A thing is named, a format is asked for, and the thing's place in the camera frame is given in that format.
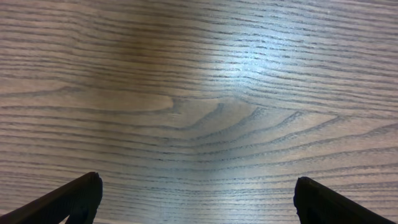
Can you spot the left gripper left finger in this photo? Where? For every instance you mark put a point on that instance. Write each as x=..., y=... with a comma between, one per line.
x=75, y=203

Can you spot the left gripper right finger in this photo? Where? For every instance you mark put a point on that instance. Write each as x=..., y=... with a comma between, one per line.
x=317, y=204

